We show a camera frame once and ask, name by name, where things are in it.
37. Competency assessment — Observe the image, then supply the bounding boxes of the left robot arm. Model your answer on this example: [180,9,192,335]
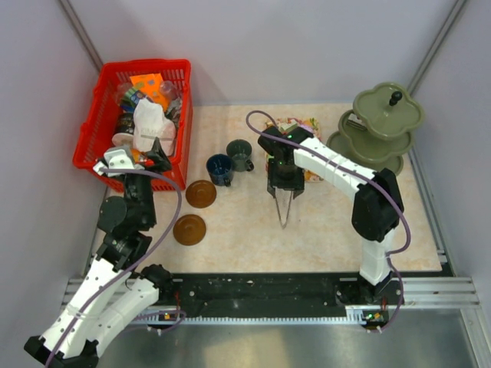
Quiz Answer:
[24,140,174,367]

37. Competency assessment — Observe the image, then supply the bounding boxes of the floral rectangular serving tray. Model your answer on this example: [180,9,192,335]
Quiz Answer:
[258,117,323,183]

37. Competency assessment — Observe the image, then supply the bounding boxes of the dark blue mug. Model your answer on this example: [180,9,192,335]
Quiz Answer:
[206,154,234,187]

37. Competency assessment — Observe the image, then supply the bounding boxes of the stainless steel food tongs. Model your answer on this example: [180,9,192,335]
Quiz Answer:
[275,189,293,229]

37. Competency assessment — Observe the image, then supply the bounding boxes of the brown wooden coaster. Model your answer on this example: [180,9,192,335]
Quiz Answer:
[173,214,206,246]
[186,180,217,209]

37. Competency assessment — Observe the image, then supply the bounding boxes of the red plastic basket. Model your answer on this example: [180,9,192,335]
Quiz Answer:
[72,59,193,192]

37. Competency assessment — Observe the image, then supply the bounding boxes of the orange dotted box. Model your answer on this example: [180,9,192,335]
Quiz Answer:
[130,73,169,111]

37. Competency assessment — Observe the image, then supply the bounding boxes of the dark green mug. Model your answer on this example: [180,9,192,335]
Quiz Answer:
[226,139,255,173]

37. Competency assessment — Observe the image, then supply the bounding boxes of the black cylindrical can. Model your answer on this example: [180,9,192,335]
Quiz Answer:
[114,113,135,135]

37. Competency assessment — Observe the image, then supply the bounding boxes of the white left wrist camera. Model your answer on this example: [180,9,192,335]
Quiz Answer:
[92,146,135,177]

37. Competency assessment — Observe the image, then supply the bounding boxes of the chocolate cake slice with cherry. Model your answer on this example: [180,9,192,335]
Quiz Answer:
[346,119,367,130]

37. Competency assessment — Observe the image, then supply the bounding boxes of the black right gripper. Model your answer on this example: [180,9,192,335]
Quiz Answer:
[269,158,304,198]

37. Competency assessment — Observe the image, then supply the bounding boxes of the white cloth bag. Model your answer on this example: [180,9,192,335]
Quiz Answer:
[133,99,176,156]

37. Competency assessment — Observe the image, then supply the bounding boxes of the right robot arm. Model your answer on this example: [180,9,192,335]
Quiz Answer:
[258,126,404,304]

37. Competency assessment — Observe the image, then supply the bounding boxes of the green three-tier dessert stand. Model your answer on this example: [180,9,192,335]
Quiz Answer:
[326,82,425,175]

